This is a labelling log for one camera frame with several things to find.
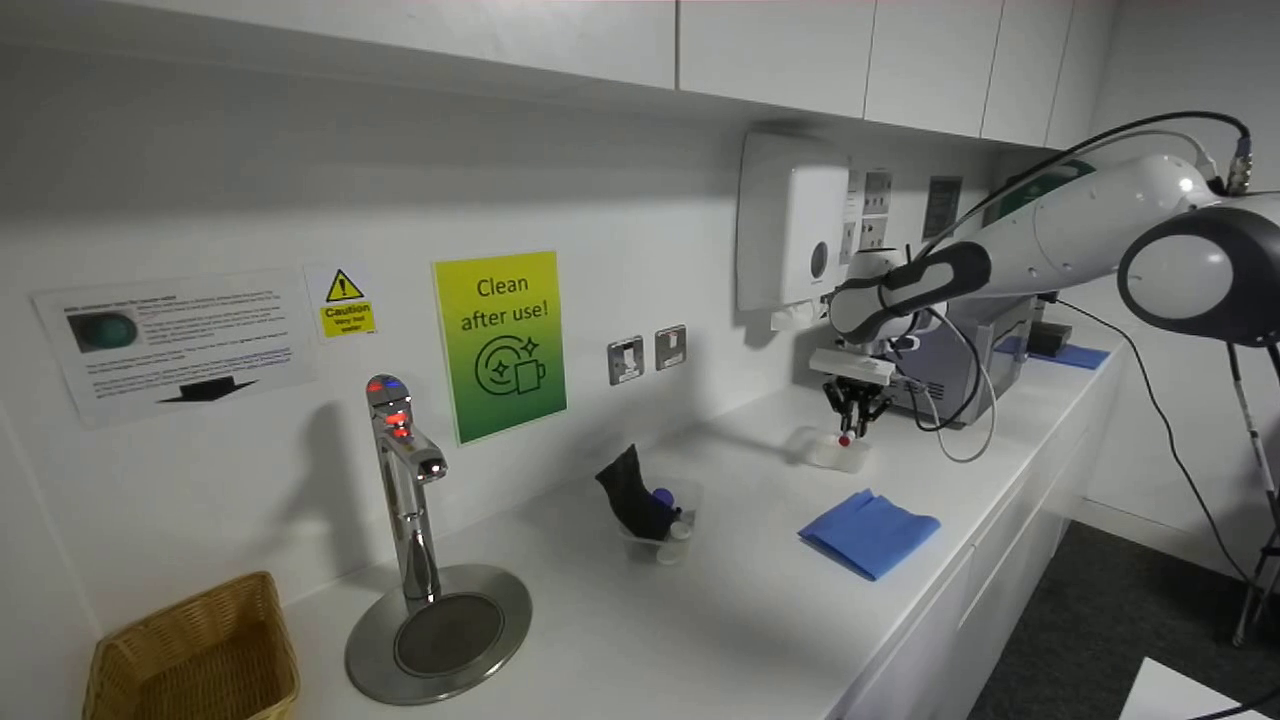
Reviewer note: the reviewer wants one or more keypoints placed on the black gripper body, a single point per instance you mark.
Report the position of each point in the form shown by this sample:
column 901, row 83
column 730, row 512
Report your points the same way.
column 858, row 399

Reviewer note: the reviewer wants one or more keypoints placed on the orange marker with white barrel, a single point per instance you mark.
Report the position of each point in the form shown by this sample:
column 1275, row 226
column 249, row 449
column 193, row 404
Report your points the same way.
column 844, row 437

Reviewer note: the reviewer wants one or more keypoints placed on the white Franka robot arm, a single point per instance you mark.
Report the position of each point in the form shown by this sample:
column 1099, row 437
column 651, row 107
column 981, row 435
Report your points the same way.
column 1083, row 235

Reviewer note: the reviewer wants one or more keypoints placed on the blue folded cloth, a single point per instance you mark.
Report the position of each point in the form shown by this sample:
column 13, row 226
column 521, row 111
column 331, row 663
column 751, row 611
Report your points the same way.
column 871, row 533

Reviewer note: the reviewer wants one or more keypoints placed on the white paper towel dispenser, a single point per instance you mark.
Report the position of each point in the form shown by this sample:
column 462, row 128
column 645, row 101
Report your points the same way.
column 788, row 226

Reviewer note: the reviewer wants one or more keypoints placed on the black holder in clear cup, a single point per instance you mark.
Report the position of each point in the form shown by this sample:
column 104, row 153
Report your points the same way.
column 634, row 498

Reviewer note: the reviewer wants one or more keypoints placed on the small blue cloth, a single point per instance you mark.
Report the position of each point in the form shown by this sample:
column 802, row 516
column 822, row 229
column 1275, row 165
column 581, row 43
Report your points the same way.
column 1083, row 359

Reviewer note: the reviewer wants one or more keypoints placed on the white lower cabinet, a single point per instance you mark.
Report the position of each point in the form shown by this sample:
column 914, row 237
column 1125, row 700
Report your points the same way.
column 973, row 626

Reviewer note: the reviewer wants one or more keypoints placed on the white cabinet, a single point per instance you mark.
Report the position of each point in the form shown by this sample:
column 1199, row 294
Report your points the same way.
column 973, row 626
column 747, row 45

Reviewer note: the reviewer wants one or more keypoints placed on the green clean after use sign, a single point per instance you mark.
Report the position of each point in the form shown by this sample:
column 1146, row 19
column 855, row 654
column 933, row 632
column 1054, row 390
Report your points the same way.
column 501, row 347

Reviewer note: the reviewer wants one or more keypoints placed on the white upper cabinet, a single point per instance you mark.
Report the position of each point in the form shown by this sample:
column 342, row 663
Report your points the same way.
column 747, row 45

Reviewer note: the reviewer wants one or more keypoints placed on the white floor board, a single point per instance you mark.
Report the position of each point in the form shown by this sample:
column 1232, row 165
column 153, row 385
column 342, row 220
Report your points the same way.
column 1183, row 691

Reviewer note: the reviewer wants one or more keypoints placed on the black tripod stand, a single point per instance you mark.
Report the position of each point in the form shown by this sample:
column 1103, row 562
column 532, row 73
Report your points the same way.
column 1252, row 600

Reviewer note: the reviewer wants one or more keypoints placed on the chrome water tap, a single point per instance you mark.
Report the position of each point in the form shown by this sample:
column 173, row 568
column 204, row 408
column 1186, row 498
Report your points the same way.
column 407, row 495

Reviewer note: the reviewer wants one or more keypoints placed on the yellow warning sticker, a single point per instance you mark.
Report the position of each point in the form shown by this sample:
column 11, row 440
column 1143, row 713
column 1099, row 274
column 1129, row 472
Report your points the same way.
column 345, row 305

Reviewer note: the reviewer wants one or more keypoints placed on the white instruction notice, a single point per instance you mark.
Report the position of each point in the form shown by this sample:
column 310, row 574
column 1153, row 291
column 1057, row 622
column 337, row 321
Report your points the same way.
column 173, row 342

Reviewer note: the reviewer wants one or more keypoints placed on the white text wall paper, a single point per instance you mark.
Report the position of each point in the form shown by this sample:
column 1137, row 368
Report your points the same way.
column 878, row 188

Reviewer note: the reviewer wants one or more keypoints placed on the black wall panel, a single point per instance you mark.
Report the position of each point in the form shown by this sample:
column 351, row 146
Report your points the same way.
column 940, row 205

